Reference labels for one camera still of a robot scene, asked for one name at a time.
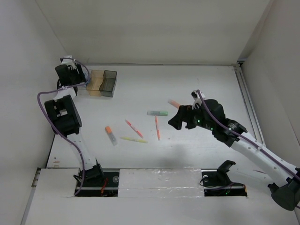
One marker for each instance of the orange thin pen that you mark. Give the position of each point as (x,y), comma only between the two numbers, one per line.
(157,128)

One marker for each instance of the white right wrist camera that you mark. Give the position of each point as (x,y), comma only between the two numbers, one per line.
(198,97)

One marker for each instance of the orange-capped grey highlighter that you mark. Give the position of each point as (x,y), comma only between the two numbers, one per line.
(111,135)

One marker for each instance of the aluminium side rail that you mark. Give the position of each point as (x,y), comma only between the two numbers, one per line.
(255,126)

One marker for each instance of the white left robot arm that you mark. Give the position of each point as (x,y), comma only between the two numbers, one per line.
(63,114)

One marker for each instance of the yellow thin pen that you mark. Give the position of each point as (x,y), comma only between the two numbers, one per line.
(133,139)

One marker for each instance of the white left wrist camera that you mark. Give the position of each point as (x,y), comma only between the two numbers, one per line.
(69,62)

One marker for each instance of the pink yellow-capped highlighter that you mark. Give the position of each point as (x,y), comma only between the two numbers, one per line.
(174,103)

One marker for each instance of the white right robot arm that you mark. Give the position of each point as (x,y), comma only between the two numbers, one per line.
(284,184)

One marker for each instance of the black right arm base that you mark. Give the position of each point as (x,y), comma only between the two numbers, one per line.
(216,182)

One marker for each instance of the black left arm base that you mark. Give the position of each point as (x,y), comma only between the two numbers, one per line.
(97,182)

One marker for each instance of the pink thin pen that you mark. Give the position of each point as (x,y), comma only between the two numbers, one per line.
(135,129)

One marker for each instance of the clear plastic bin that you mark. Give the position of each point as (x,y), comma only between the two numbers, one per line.
(82,91)

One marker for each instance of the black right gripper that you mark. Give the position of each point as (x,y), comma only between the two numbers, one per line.
(184,112)

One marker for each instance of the grey translucent bin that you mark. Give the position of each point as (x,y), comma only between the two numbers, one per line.
(109,83)

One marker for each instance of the green-capped highlighter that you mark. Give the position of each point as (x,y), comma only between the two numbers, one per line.
(157,113)

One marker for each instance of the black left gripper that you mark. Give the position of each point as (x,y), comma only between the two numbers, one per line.
(77,71)

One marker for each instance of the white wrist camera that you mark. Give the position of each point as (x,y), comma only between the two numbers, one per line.
(198,97)
(69,62)

